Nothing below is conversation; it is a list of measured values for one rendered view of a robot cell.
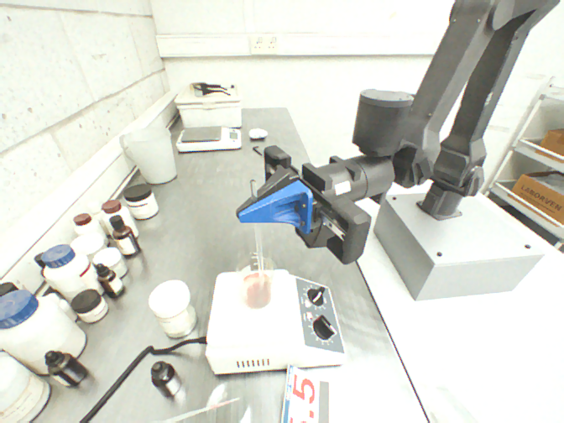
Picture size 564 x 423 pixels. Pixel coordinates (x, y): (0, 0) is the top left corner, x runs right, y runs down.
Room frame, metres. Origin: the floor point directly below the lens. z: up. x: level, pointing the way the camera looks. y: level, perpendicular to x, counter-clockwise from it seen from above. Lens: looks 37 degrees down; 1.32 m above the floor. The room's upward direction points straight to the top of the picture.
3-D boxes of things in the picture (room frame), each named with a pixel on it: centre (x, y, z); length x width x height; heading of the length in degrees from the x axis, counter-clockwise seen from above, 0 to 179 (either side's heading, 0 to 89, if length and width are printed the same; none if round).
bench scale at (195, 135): (1.07, 0.31, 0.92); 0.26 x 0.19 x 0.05; 99
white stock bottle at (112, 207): (0.46, 0.38, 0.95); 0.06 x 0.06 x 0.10
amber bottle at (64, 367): (0.15, 0.31, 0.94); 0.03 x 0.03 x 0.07
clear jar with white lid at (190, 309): (0.24, 0.18, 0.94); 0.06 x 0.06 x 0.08
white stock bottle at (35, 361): (0.19, 0.36, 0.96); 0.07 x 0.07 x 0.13
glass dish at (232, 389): (0.11, 0.07, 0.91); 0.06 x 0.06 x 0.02
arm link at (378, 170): (0.30, -0.12, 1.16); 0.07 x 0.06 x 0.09; 118
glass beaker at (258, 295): (0.23, 0.03, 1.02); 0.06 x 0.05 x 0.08; 72
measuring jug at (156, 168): (0.76, 0.43, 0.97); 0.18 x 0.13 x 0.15; 82
